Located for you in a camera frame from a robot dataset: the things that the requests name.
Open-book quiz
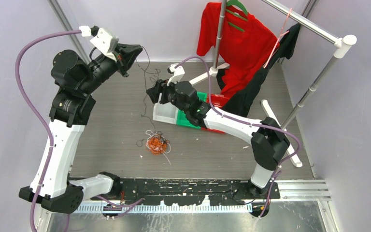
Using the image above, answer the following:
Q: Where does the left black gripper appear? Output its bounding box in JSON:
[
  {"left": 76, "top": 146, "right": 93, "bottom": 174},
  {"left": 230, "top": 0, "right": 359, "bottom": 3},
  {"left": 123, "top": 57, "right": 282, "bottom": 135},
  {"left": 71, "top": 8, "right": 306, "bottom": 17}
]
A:
[{"left": 78, "top": 43, "right": 142, "bottom": 95}]

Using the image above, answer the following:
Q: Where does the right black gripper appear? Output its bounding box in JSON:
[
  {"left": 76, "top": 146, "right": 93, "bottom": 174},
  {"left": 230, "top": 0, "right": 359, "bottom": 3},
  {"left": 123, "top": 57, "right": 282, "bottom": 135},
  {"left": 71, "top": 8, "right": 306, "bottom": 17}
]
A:
[{"left": 146, "top": 75, "right": 189, "bottom": 115}]

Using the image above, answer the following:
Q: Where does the black thin cable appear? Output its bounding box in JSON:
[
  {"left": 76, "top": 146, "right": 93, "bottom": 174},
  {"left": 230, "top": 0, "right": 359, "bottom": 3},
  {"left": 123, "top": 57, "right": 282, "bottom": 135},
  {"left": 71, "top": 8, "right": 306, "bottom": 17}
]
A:
[{"left": 135, "top": 46, "right": 162, "bottom": 148}]

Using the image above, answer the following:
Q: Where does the white thin cable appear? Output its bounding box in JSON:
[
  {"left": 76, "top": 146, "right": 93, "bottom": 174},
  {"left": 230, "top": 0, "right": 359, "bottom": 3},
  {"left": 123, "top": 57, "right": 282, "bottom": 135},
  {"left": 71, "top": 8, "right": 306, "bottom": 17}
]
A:
[{"left": 144, "top": 129, "right": 172, "bottom": 165}]

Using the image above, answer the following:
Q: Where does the orange cable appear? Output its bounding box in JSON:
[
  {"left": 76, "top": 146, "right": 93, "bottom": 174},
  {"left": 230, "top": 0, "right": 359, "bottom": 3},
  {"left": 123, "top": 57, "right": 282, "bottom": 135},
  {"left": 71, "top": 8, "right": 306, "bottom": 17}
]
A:
[{"left": 147, "top": 134, "right": 170, "bottom": 156}]

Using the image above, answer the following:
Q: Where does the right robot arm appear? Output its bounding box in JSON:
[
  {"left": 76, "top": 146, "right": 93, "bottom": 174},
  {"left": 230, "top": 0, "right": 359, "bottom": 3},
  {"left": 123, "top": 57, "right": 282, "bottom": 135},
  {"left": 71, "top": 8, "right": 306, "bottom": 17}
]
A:
[{"left": 146, "top": 79, "right": 290, "bottom": 199}]

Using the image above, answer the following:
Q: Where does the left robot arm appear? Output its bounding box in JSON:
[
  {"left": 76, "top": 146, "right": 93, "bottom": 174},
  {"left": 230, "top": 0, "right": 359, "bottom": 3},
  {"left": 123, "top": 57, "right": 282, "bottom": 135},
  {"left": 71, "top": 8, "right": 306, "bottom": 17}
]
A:
[{"left": 18, "top": 44, "right": 143, "bottom": 214}]

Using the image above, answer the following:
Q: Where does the white plastic bin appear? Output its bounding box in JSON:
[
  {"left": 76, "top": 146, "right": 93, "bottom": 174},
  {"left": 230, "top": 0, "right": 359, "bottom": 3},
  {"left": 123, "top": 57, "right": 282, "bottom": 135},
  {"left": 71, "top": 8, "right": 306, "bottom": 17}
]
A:
[{"left": 153, "top": 103, "right": 178, "bottom": 125}]

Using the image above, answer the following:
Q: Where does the green plastic bin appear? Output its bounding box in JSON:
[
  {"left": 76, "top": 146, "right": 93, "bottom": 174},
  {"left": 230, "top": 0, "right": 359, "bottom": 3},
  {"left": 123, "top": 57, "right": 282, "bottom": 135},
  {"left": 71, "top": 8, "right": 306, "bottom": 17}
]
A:
[{"left": 176, "top": 92, "right": 207, "bottom": 129}]

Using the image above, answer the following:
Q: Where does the red plastic bin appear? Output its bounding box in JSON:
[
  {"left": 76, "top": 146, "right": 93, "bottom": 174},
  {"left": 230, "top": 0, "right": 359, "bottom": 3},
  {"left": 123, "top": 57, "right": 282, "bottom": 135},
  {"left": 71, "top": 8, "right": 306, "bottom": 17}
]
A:
[{"left": 201, "top": 94, "right": 229, "bottom": 134}]

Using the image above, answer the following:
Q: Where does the black t-shirt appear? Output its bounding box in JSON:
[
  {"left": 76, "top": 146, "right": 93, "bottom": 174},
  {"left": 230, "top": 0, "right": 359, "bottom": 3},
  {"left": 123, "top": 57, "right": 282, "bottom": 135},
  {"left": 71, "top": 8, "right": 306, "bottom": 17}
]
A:
[{"left": 217, "top": 24, "right": 301, "bottom": 116}]

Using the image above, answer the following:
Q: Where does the red t-shirt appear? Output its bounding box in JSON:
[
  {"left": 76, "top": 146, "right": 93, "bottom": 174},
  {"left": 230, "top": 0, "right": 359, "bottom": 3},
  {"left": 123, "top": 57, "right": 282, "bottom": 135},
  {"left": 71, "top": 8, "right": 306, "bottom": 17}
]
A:
[{"left": 196, "top": 2, "right": 277, "bottom": 97}]

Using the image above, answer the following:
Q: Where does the green clothes hanger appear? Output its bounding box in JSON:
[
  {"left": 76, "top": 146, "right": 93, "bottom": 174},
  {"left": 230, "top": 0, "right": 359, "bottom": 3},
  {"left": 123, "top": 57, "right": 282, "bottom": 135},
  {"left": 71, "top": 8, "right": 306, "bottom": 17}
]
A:
[{"left": 226, "top": 0, "right": 248, "bottom": 22}]

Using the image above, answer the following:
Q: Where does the pink clothes hanger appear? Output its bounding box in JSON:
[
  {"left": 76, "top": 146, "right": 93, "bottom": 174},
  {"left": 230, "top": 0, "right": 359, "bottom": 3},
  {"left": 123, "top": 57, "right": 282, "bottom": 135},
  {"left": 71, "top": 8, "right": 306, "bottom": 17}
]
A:
[{"left": 262, "top": 8, "right": 292, "bottom": 68}]

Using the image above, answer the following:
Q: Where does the metal clothes rack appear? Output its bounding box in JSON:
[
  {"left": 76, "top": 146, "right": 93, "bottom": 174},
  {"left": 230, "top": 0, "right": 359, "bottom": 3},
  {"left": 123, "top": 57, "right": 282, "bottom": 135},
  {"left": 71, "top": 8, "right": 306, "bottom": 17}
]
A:
[{"left": 186, "top": 0, "right": 357, "bottom": 169}]

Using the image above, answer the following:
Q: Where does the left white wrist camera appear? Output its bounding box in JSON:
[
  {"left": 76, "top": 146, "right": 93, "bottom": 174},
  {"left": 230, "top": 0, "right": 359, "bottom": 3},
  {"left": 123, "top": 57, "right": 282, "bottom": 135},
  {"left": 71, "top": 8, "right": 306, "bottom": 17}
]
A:
[{"left": 90, "top": 26, "right": 119, "bottom": 62}]

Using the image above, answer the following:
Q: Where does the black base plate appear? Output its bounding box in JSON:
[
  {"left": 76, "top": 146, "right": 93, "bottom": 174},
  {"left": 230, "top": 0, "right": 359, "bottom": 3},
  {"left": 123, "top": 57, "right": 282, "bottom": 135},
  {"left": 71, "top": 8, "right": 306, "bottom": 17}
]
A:
[{"left": 102, "top": 178, "right": 280, "bottom": 206}]

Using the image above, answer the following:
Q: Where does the aluminium frame rail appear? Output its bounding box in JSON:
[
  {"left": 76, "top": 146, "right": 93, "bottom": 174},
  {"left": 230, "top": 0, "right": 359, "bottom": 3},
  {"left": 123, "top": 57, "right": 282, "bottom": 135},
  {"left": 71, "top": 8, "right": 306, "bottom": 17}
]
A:
[{"left": 69, "top": 180, "right": 331, "bottom": 217}]

